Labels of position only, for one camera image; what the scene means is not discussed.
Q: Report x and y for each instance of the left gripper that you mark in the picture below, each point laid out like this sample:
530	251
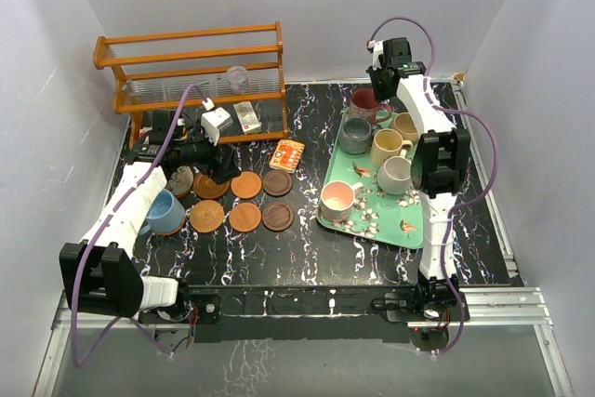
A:
224	170

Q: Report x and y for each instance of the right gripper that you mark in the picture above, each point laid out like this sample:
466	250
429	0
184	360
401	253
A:
379	96

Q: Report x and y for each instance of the maroon mug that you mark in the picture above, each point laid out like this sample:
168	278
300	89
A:
364	104

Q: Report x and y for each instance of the green mug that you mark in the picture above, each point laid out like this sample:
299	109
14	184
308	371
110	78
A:
182	177

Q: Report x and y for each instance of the orange wooden coaster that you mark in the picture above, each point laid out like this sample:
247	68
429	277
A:
245	217
247	185

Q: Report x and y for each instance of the blue mug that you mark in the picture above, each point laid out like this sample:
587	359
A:
166	213

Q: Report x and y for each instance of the wooden shelf rack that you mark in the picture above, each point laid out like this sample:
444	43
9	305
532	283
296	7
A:
152	71

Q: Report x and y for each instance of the dark walnut coaster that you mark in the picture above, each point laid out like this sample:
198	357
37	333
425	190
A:
277	183
277	216

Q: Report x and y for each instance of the orange patterned card pack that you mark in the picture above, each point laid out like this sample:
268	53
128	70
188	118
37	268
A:
286	155

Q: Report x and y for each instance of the white beige mug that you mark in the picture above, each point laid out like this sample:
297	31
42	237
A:
394	176

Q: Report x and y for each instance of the green floral tray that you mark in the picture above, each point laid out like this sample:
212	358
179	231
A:
390	219

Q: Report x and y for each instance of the pink mug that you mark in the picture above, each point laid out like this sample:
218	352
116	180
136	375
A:
337	199

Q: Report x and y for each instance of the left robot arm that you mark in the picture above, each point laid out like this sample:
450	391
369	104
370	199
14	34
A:
97	273

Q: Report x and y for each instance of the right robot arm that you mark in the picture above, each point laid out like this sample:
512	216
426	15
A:
442	152

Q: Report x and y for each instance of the clear plastic cup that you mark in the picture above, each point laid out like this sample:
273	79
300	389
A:
238	79

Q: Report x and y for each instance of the tan brown mug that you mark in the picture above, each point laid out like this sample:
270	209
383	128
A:
403	124

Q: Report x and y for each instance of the white green small box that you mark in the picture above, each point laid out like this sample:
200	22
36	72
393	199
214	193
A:
247	117

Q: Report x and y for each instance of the grey mug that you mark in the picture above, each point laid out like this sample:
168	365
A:
355	135

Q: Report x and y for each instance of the yellow mug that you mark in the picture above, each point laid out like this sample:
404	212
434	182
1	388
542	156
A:
386	144

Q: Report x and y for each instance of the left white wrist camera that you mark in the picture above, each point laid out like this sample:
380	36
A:
213	120

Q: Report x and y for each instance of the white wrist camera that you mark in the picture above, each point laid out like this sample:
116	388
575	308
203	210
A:
376	49
213	120

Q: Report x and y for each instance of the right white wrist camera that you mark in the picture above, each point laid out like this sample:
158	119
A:
376	49

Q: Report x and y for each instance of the black front base frame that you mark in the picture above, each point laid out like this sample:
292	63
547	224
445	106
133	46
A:
291	312

